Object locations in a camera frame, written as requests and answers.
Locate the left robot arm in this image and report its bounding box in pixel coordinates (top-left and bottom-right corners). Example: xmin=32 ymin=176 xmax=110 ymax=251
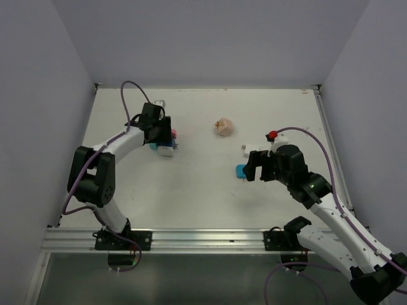
xmin=63 ymin=100 xmax=174 ymax=250

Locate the blue plug adapter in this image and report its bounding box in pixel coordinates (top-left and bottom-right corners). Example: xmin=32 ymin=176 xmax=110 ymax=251
xmin=235 ymin=164 xmax=247 ymax=179

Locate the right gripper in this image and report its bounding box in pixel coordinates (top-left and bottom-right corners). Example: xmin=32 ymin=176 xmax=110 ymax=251
xmin=242 ymin=150 xmax=292 ymax=186

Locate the long white charger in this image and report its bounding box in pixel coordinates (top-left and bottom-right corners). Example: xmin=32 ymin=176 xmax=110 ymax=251
xmin=242 ymin=144 xmax=269 ymax=158

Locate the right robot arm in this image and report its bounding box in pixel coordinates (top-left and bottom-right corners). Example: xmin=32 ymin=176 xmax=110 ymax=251
xmin=243 ymin=145 xmax=406 ymax=304

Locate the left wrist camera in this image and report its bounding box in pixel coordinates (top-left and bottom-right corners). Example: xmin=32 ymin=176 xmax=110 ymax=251
xmin=153 ymin=100 xmax=166 ymax=108

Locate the white plug adapter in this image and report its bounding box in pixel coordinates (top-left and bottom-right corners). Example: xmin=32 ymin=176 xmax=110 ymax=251
xmin=157 ymin=146 xmax=174 ymax=157

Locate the beige cube socket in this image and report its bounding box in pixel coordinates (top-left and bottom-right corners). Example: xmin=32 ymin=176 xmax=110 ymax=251
xmin=214 ymin=118 xmax=235 ymax=137

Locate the aluminium mounting rail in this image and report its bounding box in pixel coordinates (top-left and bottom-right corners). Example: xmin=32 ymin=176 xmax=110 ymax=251
xmin=41 ymin=226 xmax=376 ymax=255

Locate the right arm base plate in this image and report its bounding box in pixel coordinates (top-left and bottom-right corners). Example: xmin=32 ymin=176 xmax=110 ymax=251
xmin=263 ymin=227 xmax=304 ymax=252

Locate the blue cube socket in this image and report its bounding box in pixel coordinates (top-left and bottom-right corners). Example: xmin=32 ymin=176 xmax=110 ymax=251
xmin=170 ymin=139 xmax=177 ymax=149

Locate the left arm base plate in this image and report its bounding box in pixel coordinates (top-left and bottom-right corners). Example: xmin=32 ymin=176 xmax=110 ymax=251
xmin=92 ymin=229 xmax=153 ymax=251

